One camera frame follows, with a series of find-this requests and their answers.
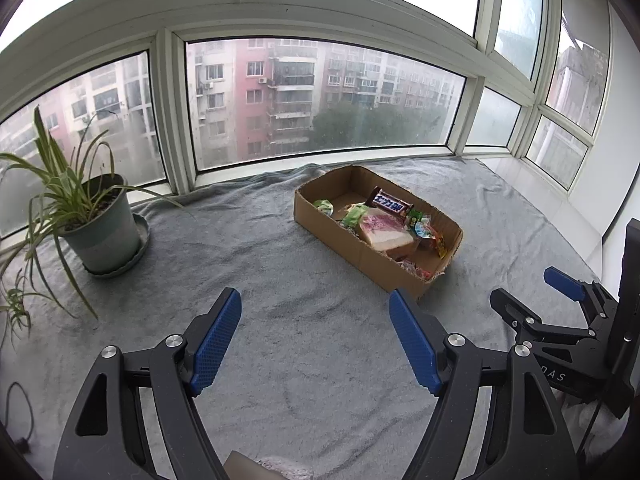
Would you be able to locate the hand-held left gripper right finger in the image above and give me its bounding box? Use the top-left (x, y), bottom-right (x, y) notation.
top-left (389, 288), bottom-right (578, 480)

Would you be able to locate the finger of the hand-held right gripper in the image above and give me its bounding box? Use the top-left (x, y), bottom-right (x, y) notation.
top-left (490, 287), bottom-right (608, 346)
top-left (543, 266), bottom-right (621, 321)

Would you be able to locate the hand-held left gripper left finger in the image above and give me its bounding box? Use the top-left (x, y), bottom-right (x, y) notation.
top-left (52, 287), bottom-right (243, 480)

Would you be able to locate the clear red-edged snack packet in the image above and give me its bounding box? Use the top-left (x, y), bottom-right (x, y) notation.
top-left (400, 257), bottom-right (433, 281)

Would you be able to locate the red candy packet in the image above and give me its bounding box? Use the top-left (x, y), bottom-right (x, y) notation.
top-left (430, 230), bottom-right (451, 260)

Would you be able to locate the brown cardboard box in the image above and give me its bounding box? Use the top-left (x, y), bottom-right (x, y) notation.
top-left (293, 164), bottom-right (464, 303)

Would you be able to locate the packed bread slice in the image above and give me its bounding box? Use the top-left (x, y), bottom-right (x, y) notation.
top-left (355, 208), bottom-right (418, 253)

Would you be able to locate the brown chocolate bar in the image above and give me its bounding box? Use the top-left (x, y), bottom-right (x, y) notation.
top-left (365, 186), bottom-right (415, 218)

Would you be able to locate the tan board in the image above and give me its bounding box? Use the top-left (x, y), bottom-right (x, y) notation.
top-left (222, 451), bottom-right (261, 480)

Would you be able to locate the green pot saucer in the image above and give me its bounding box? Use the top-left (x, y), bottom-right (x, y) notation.
top-left (85, 213), bottom-right (151, 278)

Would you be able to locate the white knitted cloth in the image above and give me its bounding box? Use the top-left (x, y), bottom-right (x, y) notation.
top-left (257, 455), bottom-right (316, 480)

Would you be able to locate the green plant pot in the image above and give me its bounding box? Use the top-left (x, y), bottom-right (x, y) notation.
top-left (59, 174), bottom-right (142, 273)

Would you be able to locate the spider plant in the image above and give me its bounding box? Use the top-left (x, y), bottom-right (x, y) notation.
top-left (0, 105), bottom-right (193, 356)

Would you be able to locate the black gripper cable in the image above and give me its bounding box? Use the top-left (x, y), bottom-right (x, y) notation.
top-left (577, 400), bottom-right (603, 480)

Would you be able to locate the white window frame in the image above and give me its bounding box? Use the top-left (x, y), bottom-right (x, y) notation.
top-left (0, 0), bottom-right (640, 241)

